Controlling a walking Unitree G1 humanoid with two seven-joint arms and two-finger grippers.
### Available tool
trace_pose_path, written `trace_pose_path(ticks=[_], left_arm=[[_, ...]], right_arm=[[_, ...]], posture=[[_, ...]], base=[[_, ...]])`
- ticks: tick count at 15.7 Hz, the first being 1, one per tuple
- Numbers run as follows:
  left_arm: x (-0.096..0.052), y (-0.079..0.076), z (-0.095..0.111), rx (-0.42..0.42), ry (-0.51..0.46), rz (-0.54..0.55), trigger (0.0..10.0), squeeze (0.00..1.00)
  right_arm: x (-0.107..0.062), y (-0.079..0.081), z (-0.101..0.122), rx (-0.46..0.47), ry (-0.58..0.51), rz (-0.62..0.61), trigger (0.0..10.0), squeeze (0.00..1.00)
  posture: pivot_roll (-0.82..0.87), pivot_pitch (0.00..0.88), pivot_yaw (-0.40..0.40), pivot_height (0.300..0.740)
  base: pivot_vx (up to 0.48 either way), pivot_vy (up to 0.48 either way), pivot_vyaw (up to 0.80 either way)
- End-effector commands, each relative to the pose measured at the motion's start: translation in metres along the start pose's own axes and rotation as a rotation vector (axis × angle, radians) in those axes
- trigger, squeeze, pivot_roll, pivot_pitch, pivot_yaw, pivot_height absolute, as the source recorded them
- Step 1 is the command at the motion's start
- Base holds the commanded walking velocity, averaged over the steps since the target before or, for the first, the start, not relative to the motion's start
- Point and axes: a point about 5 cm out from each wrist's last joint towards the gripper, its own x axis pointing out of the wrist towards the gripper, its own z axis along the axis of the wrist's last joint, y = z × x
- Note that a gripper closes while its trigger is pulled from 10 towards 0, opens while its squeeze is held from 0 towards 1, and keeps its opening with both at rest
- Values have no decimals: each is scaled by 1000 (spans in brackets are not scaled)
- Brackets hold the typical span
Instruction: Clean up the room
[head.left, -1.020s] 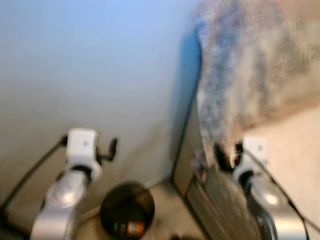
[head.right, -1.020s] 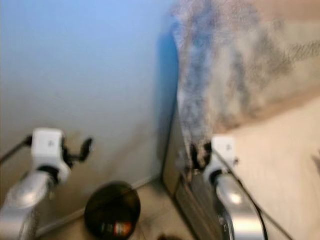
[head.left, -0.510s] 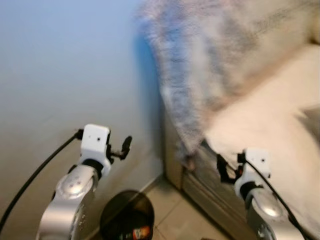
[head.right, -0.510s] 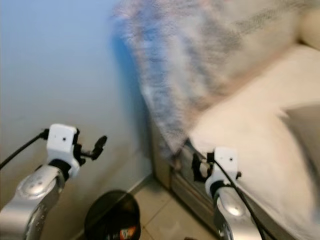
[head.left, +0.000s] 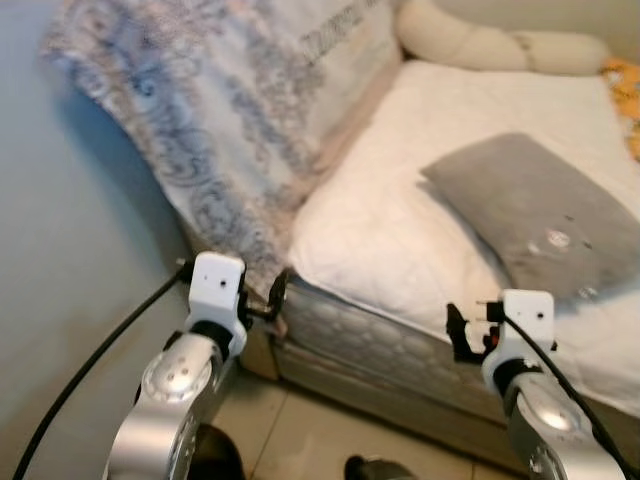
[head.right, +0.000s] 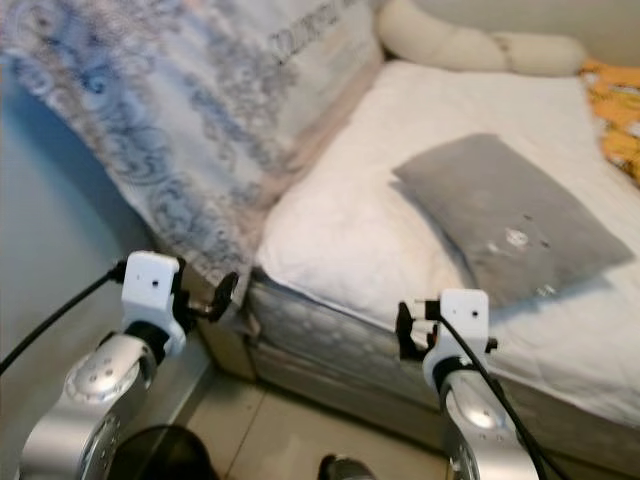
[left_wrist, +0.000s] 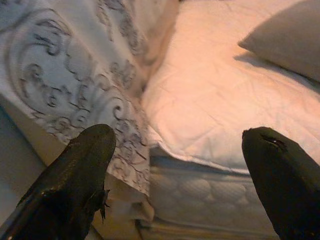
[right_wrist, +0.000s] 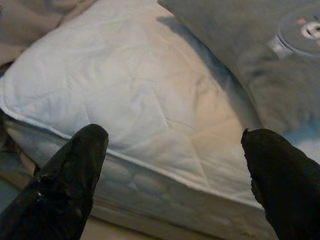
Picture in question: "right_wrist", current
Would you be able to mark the grey bear print pillow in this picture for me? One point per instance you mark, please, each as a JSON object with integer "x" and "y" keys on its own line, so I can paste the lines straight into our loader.
{"x": 237, "y": 37}

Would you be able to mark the white mattress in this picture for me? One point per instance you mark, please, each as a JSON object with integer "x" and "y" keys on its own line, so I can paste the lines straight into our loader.
{"x": 150, "y": 190}

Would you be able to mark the white quilted pillow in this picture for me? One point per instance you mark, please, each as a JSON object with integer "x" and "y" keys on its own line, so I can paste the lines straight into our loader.
{"x": 125, "y": 87}

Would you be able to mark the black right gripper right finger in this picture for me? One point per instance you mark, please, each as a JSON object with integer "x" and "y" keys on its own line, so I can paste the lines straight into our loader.
{"x": 287, "y": 190}

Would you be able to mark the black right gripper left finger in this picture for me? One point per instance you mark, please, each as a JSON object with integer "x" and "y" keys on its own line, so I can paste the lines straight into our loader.
{"x": 55, "y": 195}

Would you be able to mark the beige twisted bolster cushion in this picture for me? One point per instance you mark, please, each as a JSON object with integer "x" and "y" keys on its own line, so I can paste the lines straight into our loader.
{"x": 30, "y": 25}

